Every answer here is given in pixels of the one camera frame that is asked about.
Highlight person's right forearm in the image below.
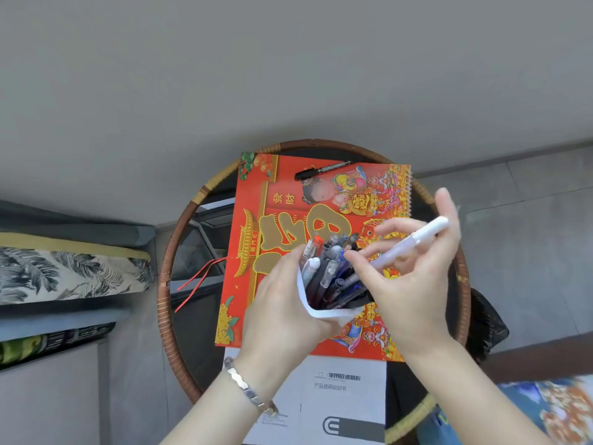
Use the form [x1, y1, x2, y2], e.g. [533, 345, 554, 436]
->
[402, 337, 557, 445]

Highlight white pen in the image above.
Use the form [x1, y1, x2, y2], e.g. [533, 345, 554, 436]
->
[345, 216, 450, 286]

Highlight black marker pen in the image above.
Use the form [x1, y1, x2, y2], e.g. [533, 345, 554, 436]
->
[294, 160, 353, 181]

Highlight leaf print cushion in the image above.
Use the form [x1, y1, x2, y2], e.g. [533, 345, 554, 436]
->
[0, 232, 155, 306]

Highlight red gold spiral calendar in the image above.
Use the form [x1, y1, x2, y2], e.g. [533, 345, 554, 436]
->
[214, 152, 413, 363]

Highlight blue patterned cloth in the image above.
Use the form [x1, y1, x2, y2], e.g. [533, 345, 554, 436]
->
[416, 375, 593, 445]

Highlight brown wooden bar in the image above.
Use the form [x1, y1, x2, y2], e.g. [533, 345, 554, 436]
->
[478, 332, 593, 385]

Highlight bunch of assorted pens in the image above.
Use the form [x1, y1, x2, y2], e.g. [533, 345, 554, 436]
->
[301, 233, 372, 311]

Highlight person's right hand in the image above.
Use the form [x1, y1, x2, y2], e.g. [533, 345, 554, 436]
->
[344, 187, 463, 363]

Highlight black plastic bag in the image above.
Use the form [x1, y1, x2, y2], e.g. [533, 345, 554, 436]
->
[465, 287, 510, 365]

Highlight white manual booklet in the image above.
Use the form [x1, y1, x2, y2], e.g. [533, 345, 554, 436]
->
[223, 346, 388, 445]

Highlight person's left hand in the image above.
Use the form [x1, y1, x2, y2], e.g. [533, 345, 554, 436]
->
[234, 248, 347, 391]

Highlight grey cabinet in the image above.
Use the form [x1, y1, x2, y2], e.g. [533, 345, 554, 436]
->
[0, 338, 113, 445]

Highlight silver link bracelet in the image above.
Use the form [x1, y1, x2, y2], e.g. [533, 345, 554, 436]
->
[223, 356, 280, 418]

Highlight green black patterned cushion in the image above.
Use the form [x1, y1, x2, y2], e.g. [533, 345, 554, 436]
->
[0, 321, 117, 367]

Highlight round rattan glass table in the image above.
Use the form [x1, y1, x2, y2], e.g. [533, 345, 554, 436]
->
[156, 139, 472, 405]

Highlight person's left forearm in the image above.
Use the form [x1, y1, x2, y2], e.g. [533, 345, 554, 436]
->
[160, 361, 297, 445]

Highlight red ribbon strings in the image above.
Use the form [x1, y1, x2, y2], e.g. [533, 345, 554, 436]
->
[174, 256, 228, 315]

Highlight black cushion yellow trim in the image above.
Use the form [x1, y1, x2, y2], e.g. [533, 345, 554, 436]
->
[384, 360, 439, 445]

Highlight white pen holder cup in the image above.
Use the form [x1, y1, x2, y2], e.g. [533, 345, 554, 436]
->
[296, 248, 368, 321]

